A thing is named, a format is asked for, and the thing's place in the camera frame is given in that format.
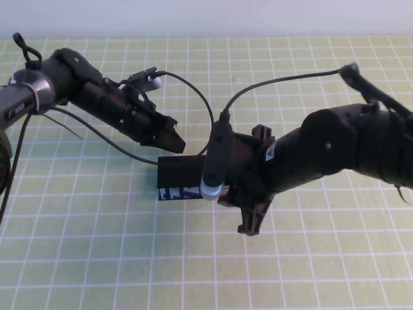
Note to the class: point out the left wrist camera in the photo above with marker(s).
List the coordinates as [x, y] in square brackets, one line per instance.
[151, 83]

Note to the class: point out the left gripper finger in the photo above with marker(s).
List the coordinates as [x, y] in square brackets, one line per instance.
[168, 123]
[169, 142]

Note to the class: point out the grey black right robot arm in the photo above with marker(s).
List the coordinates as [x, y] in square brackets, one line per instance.
[322, 145]

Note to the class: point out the green checked tablecloth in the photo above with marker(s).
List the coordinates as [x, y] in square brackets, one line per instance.
[129, 258]

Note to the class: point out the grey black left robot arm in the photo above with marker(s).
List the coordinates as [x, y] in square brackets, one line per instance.
[19, 106]

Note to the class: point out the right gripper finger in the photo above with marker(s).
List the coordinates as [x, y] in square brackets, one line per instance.
[263, 134]
[253, 216]

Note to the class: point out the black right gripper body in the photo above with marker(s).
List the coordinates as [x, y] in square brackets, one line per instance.
[245, 164]

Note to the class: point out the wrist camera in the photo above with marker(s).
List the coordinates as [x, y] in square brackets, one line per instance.
[151, 83]
[216, 155]

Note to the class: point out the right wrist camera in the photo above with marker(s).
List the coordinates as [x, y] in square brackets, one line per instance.
[216, 155]

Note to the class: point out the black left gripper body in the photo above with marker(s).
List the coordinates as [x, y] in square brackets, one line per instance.
[138, 116]

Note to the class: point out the black glasses case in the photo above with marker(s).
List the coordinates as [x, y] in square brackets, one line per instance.
[180, 174]

